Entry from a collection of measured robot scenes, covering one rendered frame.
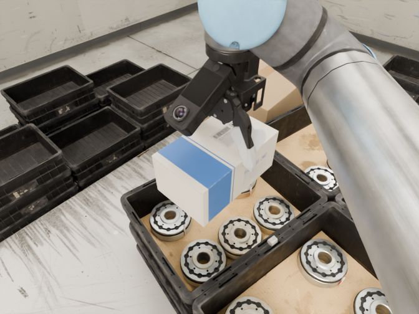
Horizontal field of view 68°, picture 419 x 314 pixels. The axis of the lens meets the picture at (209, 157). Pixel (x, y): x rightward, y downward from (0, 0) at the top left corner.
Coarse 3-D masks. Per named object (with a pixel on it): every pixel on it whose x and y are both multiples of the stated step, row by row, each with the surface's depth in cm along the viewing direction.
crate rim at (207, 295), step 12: (324, 204) 71; (336, 204) 71; (312, 216) 68; (348, 216) 68; (300, 228) 66; (264, 252) 62; (252, 264) 60; (228, 276) 59; (240, 276) 59; (216, 288) 57; (204, 300) 55
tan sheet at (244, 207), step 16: (256, 192) 86; (272, 192) 86; (224, 208) 82; (240, 208) 82; (144, 224) 78; (192, 224) 78; (208, 224) 78; (160, 240) 75; (176, 240) 75; (192, 240) 75; (176, 256) 72; (176, 272) 69; (192, 288) 67
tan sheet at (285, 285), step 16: (272, 272) 69; (288, 272) 69; (352, 272) 69; (368, 272) 69; (256, 288) 67; (272, 288) 67; (288, 288) 67; (304, 288) 67; (320, 288) 67; (336, 288) 67; (352, 288) 67; (272, 304) 65; (288, 304) 65; (304, 304) 65; (320, 304) 65; (336, 304) 65
